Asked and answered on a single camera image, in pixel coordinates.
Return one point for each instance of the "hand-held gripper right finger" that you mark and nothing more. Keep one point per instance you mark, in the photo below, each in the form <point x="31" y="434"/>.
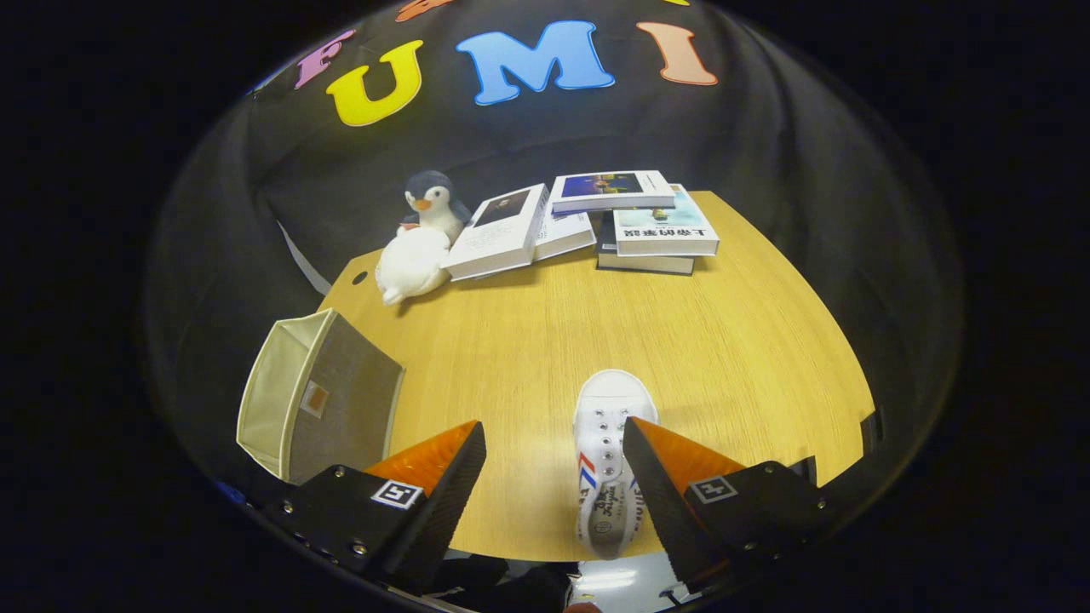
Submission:
<point x="664" y="502"/>

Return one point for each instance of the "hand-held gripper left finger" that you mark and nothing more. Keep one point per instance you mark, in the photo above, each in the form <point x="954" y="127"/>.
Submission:
<point x="443" y="511"/>

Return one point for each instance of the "white canvas shoe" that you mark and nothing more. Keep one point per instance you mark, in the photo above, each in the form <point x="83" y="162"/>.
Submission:
<point x="606" y="409"/>

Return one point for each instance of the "grey fabric storage box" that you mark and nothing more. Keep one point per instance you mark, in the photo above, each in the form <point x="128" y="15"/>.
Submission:
<point x="349" y="400"/>

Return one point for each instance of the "dark covered book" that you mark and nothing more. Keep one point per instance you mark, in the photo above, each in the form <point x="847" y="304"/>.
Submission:
<point x="647" y="264"/>

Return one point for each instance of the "white plush toy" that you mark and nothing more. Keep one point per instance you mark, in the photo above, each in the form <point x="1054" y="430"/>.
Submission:
<point x="413" y="264"/>

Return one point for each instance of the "book with teal landscape cover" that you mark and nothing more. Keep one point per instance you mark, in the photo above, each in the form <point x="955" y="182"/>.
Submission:
<point x="664" y="226"/>

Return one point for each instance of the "white book dark portrait cover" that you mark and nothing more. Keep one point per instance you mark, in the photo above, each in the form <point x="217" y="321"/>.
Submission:
<point x="498" y="234"/>

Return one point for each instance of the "plain white book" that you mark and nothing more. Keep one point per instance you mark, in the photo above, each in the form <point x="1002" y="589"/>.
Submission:
<point x="566" y="232"/>

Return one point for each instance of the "penguin plush toy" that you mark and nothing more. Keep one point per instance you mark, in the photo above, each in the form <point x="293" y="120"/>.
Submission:
<point x="434" y="204"/>

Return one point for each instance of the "book with blue picture cover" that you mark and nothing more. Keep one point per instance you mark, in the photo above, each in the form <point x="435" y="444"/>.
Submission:
<point x="609" y="185"/>

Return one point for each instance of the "black backdrop cloth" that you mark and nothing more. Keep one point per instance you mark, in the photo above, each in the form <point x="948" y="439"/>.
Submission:
<point x="766" y="170"/>

